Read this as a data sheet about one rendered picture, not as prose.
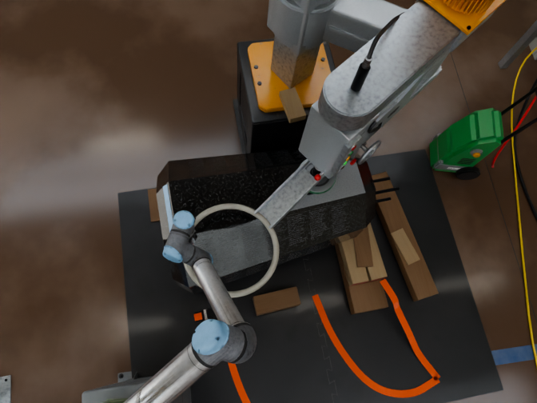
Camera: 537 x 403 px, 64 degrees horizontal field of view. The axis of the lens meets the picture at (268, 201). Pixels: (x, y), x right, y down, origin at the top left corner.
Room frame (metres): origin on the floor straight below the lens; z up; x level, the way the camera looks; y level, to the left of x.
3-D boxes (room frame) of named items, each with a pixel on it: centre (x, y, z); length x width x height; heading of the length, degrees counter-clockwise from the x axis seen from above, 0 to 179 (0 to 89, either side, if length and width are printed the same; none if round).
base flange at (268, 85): (1.68, 0.02, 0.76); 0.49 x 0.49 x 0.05; 21
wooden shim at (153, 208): (0.87, 0.79, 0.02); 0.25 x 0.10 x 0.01; 22
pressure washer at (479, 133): (1.74, -1.35, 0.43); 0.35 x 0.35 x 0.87; 6
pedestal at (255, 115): (1.68, 0.02, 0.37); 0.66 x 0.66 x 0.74; 21
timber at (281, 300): (0.36, -0.19, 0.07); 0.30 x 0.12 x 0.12; 115
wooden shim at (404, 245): (0.91, -1.02, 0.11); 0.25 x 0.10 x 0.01; 35
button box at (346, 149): (0.88, -0.29, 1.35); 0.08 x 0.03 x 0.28; 145
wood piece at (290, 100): (1.42, -0.02, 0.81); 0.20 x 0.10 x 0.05; 29
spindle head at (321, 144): (1.07, -0.28, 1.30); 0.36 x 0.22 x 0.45; 145
